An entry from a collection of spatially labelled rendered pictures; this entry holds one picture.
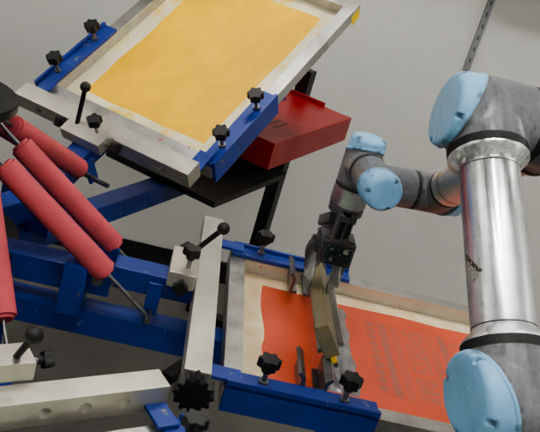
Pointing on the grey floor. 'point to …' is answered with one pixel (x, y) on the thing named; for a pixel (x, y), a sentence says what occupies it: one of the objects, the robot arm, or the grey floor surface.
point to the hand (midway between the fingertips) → (318, 285)
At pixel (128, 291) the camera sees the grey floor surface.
